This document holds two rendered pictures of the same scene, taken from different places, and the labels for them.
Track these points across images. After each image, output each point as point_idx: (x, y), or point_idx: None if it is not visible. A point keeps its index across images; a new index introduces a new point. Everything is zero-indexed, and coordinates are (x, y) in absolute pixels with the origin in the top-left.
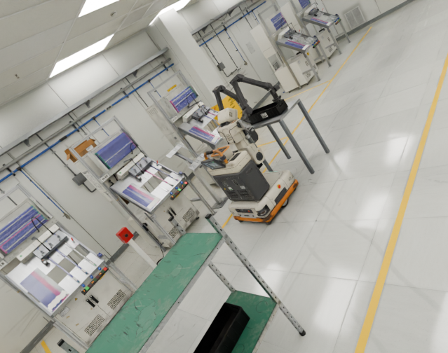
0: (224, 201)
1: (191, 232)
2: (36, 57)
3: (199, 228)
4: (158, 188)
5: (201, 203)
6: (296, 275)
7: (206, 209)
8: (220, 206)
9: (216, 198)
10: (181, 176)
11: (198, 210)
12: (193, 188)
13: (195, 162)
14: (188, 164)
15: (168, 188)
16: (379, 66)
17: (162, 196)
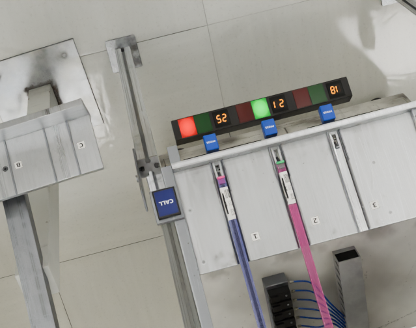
0: (27, 70)
1: (270, 88)
2: None
3: (239, 51)
4: (374, 214)
5: (80, 266)
6: None
7: (107, 168)
8: (71, 50)
9: (45, 98)
10: (178, 189)
11: (131, 230)
12: (148, 124)
13: (15, 176)
14: (51, 251)
15: (314, 164)
16: None
17: (391, 133)
